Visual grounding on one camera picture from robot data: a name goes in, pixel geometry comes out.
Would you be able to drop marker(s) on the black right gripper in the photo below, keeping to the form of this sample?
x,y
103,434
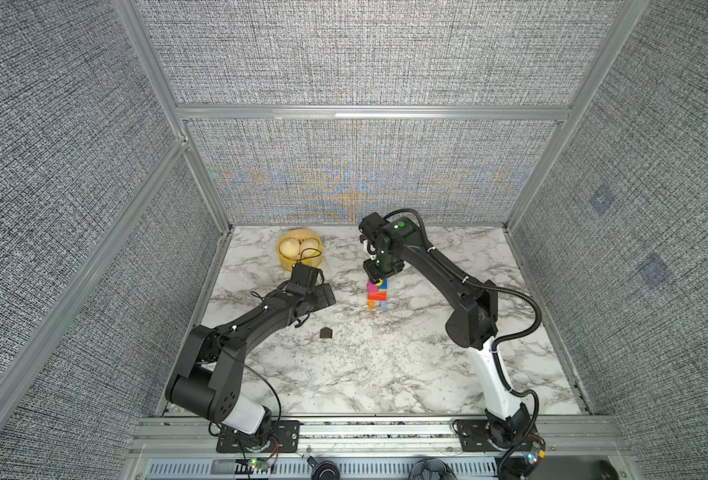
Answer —
x,y
375,275

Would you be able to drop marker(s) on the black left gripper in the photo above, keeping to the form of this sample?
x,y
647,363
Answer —
x,y
323,299

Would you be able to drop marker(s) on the orange-red wood block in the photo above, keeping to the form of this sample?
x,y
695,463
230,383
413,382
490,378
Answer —
x,y
378,296

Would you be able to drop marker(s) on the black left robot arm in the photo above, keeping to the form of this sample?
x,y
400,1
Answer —
x,y
207,377

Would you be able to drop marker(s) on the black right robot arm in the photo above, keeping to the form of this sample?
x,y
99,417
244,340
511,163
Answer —
x,y
399,239

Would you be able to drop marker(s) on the right cream steamed bun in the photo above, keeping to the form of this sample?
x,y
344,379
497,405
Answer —
x,y
309,248

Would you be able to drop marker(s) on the cream steamed bun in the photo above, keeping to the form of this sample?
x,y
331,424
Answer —
x,y
309,248
290,248

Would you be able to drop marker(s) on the yellow rimmed wooden steamer basket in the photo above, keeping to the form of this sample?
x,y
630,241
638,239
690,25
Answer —
x,y
301,234

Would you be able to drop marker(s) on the left cream steamed bun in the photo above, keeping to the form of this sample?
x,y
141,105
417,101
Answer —
x,y
290,248

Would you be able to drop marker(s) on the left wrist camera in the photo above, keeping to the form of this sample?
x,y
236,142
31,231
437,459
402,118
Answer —
x,y
304,278

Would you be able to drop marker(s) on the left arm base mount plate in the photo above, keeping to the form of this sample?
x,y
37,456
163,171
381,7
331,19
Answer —
x,y
279,437

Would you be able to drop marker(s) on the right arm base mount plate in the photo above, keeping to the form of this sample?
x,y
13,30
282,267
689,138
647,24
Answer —
x,y
474,436

